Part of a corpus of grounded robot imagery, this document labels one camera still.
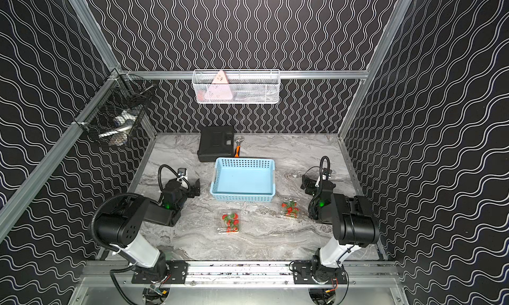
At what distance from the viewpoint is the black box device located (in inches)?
41.5

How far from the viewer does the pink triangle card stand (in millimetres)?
901

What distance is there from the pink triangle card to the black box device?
0.26 m
